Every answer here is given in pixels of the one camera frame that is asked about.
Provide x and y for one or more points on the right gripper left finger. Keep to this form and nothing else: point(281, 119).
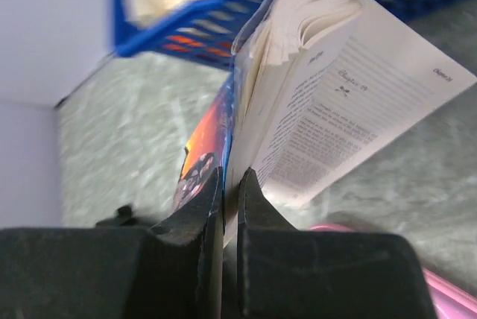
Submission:
point(122, 268)

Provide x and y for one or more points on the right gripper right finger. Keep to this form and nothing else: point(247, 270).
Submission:
point(284, 272)

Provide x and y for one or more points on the pink cartoon pencil case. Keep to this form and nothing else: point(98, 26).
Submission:
point(447, 289)

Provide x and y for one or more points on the blue sunset cover book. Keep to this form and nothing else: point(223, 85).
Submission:
point(316, 88)

